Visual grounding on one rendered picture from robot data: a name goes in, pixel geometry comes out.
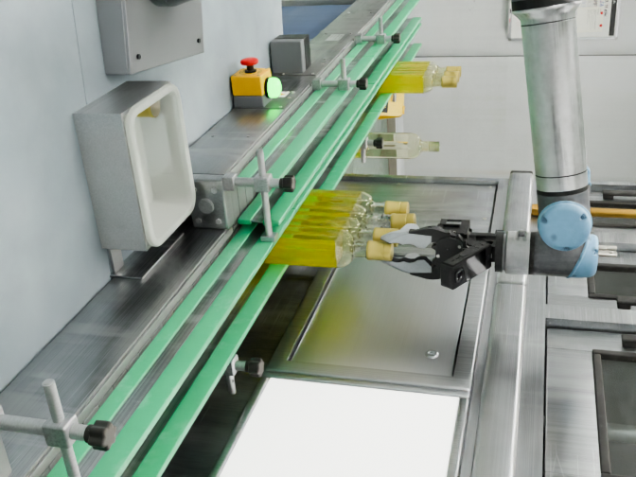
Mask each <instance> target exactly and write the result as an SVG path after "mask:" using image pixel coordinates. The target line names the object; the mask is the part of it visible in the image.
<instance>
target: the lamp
mask: <svg viewBox="0 0 636 477"><path fill-rule="evenodd" d="M281 89H282V87H281V82H280V80H279V79H278V78H266V79H265V83H264V92H265V96H266V98H272V97H279V96H280V93H281Z"/></svg>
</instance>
